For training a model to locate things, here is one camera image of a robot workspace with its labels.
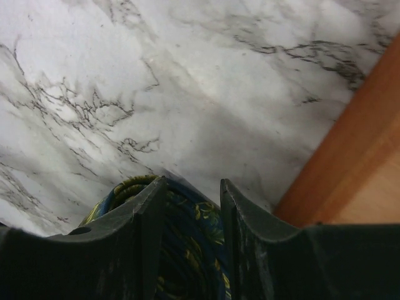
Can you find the wooden compartment tray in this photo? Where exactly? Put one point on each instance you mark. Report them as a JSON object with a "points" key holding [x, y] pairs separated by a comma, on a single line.
{"points": [[353, 177]]}

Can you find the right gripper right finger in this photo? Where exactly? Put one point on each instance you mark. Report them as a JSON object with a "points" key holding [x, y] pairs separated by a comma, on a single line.
{"points": [[271, 259]]}

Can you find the navy yellow floral tie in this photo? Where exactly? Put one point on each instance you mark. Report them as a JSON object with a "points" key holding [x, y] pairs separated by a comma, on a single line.
{"points": [[193, 262]]}

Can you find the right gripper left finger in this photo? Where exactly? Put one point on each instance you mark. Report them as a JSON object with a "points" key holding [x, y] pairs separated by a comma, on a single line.
{"points": [[114, 257]]}

